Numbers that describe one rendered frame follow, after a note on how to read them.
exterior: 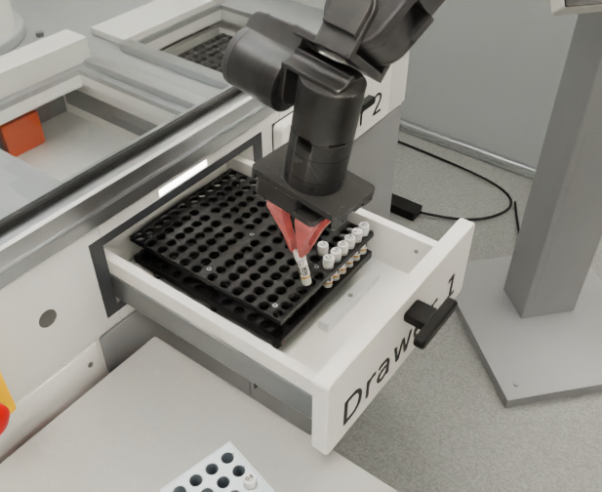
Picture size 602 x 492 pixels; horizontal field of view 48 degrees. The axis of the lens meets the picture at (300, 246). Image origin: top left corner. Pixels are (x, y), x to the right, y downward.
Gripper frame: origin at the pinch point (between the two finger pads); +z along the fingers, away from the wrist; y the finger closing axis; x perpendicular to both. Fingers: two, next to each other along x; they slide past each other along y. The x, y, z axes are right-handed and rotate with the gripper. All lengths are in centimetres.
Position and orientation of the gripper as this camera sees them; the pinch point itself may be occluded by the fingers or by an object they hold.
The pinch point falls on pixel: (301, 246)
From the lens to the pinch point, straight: 69.5
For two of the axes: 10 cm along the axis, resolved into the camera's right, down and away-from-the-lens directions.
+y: -7.8, -5.1, 3.6
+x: -6.1, 4.9, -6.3
